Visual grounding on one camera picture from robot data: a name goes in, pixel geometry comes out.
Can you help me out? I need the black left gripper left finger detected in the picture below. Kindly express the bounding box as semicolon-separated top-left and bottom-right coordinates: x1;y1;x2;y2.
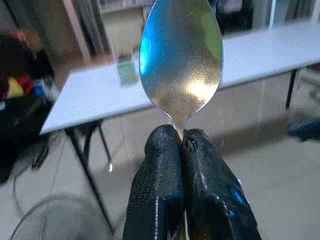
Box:
121;124;186;240

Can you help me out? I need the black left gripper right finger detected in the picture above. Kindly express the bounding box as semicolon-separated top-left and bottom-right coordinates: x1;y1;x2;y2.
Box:
181;127;263;240

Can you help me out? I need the silver metal spoon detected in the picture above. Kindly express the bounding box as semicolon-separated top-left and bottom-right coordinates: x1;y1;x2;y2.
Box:
138;0;224;134

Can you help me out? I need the white folding table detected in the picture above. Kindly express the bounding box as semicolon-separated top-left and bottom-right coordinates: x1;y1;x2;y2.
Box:
39;21;320;233

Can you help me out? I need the dark blue object on floor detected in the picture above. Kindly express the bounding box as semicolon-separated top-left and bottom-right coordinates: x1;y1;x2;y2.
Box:
287;117;320;143

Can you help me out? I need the clear glass with green label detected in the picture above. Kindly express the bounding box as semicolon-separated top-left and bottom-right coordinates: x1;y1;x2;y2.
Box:
116;46;140;87

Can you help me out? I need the black bag with colourful items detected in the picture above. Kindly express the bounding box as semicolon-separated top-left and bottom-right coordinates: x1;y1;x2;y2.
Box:
0;31;60;185

